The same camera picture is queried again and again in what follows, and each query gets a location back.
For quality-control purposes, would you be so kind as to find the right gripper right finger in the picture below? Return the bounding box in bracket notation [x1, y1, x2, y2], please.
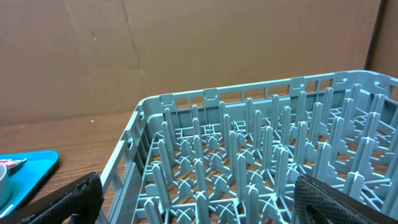
[294, 174, 397, 224]

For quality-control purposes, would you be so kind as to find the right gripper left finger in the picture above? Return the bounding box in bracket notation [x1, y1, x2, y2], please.
[1, 172, 104, 224]

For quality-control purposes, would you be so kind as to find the red snack wrapper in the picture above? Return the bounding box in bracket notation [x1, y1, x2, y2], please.
[0, 158, 27, 169]

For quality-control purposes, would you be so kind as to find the grey dishwasher rack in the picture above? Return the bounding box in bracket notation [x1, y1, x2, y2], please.
[96, 70, 397, 223]

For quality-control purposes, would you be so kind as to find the teal serving tray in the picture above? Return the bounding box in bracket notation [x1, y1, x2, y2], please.
[1, 150, 59, 218]

